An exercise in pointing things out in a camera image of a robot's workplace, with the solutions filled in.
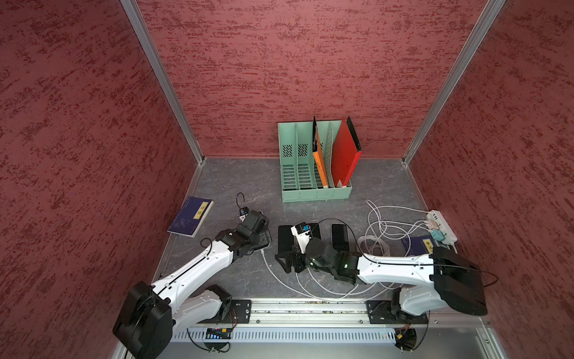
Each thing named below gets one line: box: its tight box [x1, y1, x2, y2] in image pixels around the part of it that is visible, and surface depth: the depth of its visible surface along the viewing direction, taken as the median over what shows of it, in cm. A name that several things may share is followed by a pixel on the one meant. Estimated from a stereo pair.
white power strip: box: [426, 210, 458, 244], surface depth 94 cm
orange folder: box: [312, 115, 329, 189], surface depth 89 cm
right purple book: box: [401, 235, 434, 256], surface depth 91 cm
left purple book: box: [166, 196, 214, 238], surface depth 98 cm
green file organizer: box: [277, 121, 353, 203], surface depth 111 cm
